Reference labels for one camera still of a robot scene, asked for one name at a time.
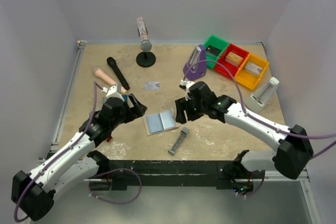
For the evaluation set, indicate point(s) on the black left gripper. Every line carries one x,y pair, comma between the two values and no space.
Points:
138,110

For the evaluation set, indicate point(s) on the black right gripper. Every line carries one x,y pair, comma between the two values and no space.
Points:
180,103

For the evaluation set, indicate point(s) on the beige card holder wallet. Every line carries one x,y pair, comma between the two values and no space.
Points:
160,122

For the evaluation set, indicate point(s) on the silver VIP card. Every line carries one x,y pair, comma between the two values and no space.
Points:
152,85

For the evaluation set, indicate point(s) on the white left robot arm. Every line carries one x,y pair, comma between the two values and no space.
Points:
35,192

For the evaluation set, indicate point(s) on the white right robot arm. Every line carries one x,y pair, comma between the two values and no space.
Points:
290,148

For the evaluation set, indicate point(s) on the black card in green bin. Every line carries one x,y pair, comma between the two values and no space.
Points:
212,52

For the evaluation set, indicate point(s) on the tan card in red bin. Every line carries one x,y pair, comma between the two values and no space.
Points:
233,59

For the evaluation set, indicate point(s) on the white card in yellow bin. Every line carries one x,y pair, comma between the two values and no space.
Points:
253,69

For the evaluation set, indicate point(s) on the grey truss piece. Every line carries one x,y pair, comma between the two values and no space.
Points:
183,134

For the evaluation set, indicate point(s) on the light blue toy brick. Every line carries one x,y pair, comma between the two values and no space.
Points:
125,97

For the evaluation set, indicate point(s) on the purple metronome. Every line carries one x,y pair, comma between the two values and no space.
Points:
196,66

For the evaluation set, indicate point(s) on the black round microphone stand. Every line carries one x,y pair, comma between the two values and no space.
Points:
146,59

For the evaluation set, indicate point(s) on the black microphone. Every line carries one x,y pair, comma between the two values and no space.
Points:
113,65

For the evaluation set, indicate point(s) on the pink microphone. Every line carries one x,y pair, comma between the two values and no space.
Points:
98,72

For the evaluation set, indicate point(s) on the glitter microphone on stand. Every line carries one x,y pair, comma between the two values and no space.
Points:
146,45

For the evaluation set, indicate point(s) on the yellow bin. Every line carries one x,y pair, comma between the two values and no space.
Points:
247,80

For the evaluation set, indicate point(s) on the white grey metronome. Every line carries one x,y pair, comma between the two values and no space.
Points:
260,99

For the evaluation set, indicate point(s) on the red bin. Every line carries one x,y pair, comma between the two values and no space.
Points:
221,61

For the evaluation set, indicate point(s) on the green bin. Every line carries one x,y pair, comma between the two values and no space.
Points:
218,43

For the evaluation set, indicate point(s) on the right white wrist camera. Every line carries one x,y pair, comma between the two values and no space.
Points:
186,85

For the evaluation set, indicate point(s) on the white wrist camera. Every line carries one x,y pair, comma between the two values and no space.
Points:
113,92
186,85

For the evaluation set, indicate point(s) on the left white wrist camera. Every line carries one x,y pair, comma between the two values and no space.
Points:
113,92

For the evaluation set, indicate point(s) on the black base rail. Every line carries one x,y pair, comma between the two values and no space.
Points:
218,174

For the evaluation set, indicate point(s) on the aluminium frame rail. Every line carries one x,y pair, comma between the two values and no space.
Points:
54,146

